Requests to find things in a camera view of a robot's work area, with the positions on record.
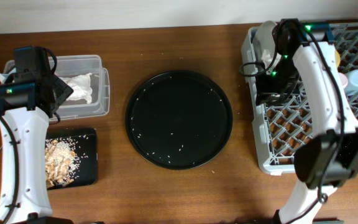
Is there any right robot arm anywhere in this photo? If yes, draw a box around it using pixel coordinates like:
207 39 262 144
252 19 358 223

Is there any round black serving tray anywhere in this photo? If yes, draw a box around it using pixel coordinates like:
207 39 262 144
125 70 233 170

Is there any grey round plate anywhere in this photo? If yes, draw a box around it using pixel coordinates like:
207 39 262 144
252 21 282 75

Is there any pink plastic cup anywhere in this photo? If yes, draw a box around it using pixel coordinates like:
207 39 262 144
338 72 349 89

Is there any clear plastic waste bin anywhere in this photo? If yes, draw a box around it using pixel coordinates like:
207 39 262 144
0 54 111 122

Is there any yellow plastic bowl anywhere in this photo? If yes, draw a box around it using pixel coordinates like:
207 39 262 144
334 50 341 68

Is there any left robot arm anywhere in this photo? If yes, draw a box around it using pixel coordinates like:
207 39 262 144
0 46 73 223

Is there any black rectangular food-waste tray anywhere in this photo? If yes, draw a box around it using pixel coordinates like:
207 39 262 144
46 128 98 190

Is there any white paper napkin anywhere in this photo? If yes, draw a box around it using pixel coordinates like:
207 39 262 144
61 73 93 104

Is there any light blue plastic cup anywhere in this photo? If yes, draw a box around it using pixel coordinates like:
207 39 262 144
344 70 358 96

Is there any peanut shells and rice waste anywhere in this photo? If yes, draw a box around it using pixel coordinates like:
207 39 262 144
45 137 80 189

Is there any grey plastic dishwasher rack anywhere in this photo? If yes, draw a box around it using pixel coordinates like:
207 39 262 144
245 22 358 175

